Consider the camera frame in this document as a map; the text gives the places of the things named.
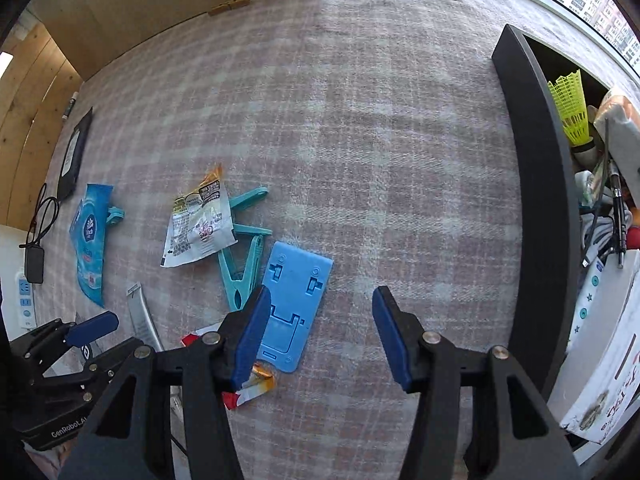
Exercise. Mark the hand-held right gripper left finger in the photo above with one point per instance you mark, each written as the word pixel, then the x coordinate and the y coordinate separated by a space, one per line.
pixel 250 335

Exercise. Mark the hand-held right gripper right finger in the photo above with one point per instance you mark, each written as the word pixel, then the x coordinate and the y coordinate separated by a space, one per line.
pixel 392 340

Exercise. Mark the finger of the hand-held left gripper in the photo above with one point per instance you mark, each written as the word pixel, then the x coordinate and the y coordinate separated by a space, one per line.
pixel 107 355
pixel 92 327

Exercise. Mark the blue plastic phone stand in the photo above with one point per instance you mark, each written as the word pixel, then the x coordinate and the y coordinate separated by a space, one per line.
pixel 295 285

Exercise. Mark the black storage container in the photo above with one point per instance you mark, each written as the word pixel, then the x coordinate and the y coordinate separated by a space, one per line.
pixel 542 210

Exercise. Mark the white printed box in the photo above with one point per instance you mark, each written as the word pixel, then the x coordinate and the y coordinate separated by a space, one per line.
pixel 600 375

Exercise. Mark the black pen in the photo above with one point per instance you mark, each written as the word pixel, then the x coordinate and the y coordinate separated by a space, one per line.
pixel 617 210

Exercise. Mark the red orange snack wrapper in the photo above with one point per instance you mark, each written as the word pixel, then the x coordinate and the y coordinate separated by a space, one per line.
pixel 255 385

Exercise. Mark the silver foil sachet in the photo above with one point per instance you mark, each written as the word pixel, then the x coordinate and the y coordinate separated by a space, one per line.
pixel 142 315

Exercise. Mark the teal plastic clothes peg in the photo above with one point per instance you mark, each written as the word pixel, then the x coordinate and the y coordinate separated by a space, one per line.
pixel 245 270
pixel 115 216
pixel 250 197

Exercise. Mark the white power strip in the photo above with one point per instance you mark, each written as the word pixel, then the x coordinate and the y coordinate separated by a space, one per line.
pixel 24 300

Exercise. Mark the blue tissue packet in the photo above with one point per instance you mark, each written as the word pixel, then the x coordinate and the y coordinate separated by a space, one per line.
pixel 90 245

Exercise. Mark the white printed snack wrapper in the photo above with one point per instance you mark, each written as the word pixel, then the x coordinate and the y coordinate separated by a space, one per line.
pixel 197 230

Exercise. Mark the black pouch with label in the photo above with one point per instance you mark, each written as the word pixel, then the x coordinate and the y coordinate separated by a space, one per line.
pixel 74 160

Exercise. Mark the white star-print packet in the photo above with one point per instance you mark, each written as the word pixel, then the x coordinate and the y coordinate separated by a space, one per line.
pixel 587 300

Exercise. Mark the pink checked tablecloth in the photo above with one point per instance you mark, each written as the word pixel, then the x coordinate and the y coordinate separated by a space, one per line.
pixel 375 135

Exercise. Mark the green white glue stick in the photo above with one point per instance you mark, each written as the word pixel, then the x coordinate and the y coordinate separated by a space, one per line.
pixel 70 106

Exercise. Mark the small red item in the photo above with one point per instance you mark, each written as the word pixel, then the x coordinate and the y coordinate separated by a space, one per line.
pixel 634 237

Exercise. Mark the yellow green shuttlecock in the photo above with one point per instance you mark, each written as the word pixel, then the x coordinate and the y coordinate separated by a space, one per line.
pixel 572 110

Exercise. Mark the wooden clothespin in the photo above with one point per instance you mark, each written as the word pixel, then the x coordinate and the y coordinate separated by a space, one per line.
pixel 227 6

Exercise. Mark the large wooden board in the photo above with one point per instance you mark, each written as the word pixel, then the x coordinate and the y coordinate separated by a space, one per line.
pixel 175 0

